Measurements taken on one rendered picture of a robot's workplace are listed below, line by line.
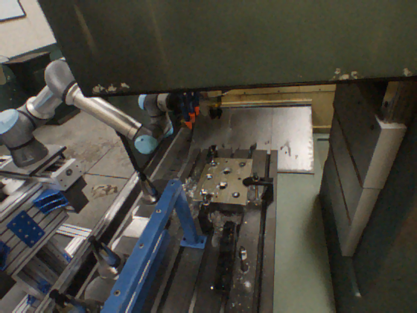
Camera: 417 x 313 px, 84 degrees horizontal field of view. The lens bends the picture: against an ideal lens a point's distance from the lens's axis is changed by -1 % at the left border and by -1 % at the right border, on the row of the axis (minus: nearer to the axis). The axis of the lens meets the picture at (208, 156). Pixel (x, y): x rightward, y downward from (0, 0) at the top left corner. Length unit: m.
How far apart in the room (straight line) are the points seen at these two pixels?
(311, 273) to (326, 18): 1.04
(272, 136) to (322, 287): 1.00
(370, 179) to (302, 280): 0.66
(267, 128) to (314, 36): 1.43
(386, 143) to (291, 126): 1.24
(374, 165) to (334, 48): 0.33
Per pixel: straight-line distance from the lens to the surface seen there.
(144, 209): 0.72
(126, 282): 0.60
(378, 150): 0.64
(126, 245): 0.67
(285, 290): 1.19
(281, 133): 1.79
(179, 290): 0.92
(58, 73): 1.01
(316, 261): 1.28
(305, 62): 0.42
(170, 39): 0.45
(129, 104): 1.50
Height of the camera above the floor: 1.71
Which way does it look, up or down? 36 degrees down
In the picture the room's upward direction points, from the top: 11 degrees counter-clockwise
